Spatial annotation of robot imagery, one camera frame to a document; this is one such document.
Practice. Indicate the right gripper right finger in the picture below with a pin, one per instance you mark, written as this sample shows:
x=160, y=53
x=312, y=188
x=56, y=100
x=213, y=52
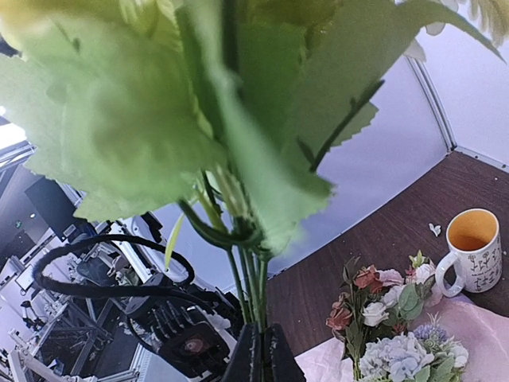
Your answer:
x=279, y=361

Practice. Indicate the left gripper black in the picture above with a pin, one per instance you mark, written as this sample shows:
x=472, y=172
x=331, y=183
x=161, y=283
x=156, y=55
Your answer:
x=194, y=341

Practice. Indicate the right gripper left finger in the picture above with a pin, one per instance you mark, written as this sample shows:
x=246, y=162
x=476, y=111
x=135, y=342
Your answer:
x=246, y=363

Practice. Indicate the brown pink flower bunch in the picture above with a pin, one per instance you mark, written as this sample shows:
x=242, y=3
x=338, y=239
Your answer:
x=374, y=304

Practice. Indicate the pink wrapping paper sheet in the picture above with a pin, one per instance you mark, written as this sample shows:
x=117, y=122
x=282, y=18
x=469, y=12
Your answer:
x=483, y=333

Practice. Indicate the green fern white flower bunch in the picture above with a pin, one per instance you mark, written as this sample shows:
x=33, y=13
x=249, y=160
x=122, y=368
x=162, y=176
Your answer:
x=226, y=108

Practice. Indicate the blue hydrangea flower bunch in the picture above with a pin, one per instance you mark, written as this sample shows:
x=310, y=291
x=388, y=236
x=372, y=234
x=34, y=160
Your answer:
x=426, y=353

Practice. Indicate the small white petal scrap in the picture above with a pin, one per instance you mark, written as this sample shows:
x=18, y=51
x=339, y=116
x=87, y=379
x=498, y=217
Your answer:
x=435, y=229

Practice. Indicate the yellow-inside floral mug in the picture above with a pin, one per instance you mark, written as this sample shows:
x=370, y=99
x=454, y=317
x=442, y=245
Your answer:
x=475, y=260

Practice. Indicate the left aluminium frame post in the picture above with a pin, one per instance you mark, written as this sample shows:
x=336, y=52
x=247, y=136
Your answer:
x=434, y=101

